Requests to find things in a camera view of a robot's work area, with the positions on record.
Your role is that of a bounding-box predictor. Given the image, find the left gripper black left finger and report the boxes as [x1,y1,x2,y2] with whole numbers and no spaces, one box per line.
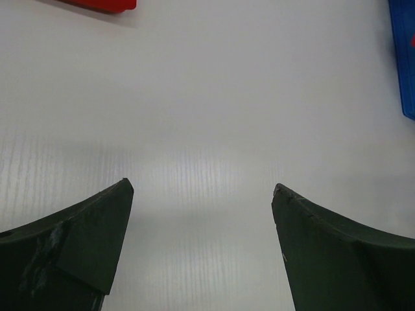
[1,178,134,310]

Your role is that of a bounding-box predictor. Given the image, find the red t shirt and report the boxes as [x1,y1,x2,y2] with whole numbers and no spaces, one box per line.
[64,0,137,14]

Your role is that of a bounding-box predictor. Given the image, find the blue plastic bin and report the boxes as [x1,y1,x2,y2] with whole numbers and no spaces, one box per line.
[388,0,414,120]

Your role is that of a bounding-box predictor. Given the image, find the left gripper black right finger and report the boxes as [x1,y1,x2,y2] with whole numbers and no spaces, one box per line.
[272,183,414,310]

